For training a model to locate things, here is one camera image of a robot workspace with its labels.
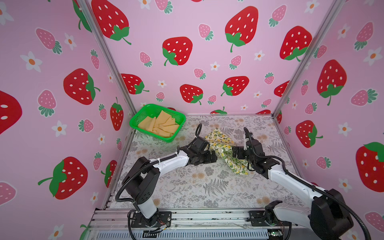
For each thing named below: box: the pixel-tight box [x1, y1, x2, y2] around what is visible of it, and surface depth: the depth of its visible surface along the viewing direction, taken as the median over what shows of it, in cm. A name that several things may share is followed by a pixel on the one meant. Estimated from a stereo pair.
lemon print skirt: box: [205, 128, 249, 175], surface depth 92 cm
